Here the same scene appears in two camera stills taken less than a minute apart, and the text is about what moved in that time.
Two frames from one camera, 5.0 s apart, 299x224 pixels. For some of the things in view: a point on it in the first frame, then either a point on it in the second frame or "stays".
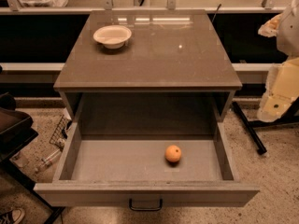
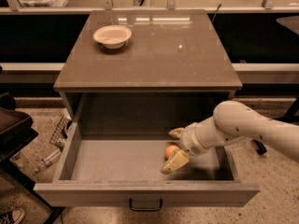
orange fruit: (173, 153) stays
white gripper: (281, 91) to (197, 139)
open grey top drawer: (144, 173) stays
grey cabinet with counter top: (147, 65) stays
